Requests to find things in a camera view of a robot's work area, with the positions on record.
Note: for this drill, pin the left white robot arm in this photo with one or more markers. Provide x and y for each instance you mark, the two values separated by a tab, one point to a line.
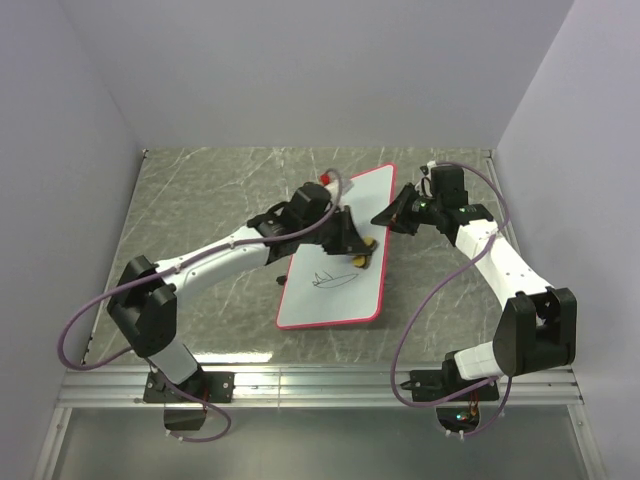
146	302

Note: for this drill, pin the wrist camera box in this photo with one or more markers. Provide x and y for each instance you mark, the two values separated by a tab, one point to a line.
309	203
448	186

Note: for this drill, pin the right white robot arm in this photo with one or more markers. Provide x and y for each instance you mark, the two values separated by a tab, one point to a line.
537	327

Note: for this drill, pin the yellow whiteboard eraser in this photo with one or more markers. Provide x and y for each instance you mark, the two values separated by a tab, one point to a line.
362	261

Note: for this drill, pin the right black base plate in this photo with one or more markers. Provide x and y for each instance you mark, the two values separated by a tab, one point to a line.
431	385

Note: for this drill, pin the aluminium front rail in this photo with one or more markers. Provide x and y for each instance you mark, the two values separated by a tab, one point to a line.
297	386

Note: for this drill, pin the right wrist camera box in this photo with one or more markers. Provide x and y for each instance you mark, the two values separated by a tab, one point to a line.
448	186

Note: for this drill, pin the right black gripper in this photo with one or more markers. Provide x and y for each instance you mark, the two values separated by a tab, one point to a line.
394	215

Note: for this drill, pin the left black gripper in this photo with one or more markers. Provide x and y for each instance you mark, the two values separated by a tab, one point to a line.
349	241

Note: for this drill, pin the red framed whiteboard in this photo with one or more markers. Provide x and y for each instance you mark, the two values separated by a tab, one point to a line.
324	290

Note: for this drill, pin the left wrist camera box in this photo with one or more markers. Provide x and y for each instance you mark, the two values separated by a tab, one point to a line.
309	203

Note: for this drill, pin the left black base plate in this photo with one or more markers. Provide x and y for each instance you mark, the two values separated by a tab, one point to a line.
212	386

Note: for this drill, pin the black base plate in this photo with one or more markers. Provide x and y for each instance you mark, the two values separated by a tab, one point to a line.
212	386
431	385

